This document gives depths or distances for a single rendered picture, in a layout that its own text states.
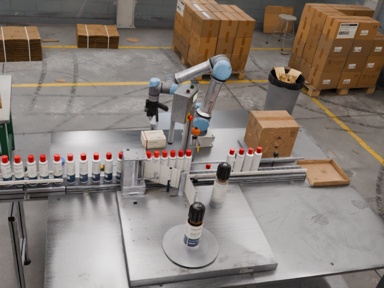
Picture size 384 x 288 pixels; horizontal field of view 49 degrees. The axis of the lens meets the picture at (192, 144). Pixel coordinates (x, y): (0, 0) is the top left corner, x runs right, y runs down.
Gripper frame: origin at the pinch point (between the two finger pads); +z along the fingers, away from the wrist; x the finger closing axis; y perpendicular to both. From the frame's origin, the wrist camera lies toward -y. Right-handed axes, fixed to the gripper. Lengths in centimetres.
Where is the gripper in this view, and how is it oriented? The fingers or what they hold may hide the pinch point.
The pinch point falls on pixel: (154, 123)
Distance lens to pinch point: 304.4
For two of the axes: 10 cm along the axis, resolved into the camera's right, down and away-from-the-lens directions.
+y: -9.4, 0.9, -3.2
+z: -1.1, 8.2, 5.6
